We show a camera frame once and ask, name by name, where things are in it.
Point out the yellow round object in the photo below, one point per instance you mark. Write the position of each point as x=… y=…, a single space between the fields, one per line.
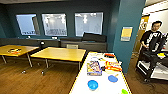
x=161 y=54

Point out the orange and black object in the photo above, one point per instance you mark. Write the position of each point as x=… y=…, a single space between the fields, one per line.
x=14 y=51

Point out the man in black shirt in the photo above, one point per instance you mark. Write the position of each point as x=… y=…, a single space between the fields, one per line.
x=153 y=35

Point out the interior glass window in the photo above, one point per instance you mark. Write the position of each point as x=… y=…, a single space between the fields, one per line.
x=26 y=25
x=54 y=25
x=89 y=24

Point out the small black round object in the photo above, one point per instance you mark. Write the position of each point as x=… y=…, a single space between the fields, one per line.
x=42 y=43

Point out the light grey chair back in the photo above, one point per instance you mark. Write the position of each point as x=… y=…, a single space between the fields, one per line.
x=72 y=46

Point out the yellow wall poster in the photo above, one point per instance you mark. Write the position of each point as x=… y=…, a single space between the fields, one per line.
x=126 y=34

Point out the small green cup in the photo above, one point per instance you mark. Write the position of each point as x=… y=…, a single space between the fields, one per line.
x=124 y=91

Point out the light wooden table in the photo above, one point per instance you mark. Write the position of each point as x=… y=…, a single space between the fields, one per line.
x=60 y=53
x=23 y=50

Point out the long dark grey bench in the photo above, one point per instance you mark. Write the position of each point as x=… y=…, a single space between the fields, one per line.
x=23 y=41

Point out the red and black object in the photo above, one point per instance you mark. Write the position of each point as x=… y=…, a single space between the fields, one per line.
x=109 y=55

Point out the dark grey sofa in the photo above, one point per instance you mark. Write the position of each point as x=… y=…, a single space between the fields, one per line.
x=90 y=41

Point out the yellow air hockey table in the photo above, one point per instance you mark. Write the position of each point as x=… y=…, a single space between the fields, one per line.
x=100 y=83

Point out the orange game box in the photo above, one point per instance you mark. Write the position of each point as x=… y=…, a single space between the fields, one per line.
x=113 y=66

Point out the white flat box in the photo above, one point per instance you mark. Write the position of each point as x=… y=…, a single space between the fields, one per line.
x=96 y=55

